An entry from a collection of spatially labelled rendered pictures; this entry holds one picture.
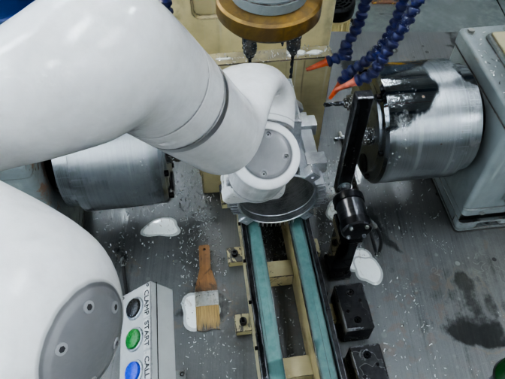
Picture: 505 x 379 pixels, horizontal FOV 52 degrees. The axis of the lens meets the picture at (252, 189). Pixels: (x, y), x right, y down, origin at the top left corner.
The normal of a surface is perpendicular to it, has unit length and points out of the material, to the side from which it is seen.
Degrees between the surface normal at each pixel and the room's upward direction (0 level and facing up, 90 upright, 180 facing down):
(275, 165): 31
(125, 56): 60
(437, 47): 0
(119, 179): 73
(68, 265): 45
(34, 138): 102
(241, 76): 17
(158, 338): 51
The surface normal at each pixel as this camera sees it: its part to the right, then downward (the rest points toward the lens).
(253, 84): 0.14, -0.70
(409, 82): 0.02, -0.53
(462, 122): 0.10, 0.16
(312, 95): 0.13, 0.79
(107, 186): 0.13, 0.63
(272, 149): 0.07, -0.13
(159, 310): 0.77, -0.46
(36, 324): 0.61, -0.10
